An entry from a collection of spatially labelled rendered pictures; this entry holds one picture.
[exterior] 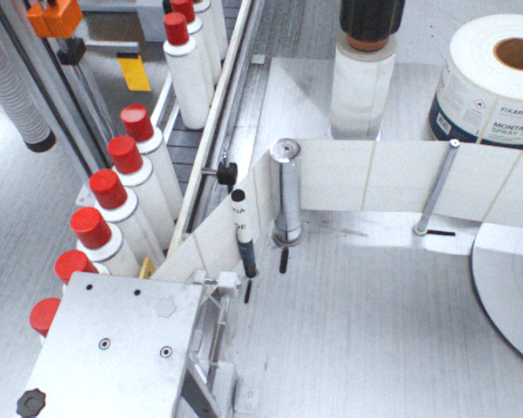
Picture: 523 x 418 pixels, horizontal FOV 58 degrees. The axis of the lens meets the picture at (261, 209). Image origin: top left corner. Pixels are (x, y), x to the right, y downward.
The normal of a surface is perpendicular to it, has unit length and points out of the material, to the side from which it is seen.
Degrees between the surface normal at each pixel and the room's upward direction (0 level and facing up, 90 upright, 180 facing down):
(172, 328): 0
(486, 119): 90
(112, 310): 0
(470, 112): 90
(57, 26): 90
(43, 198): 0
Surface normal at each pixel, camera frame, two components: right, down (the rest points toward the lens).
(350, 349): -0.06, -0.58
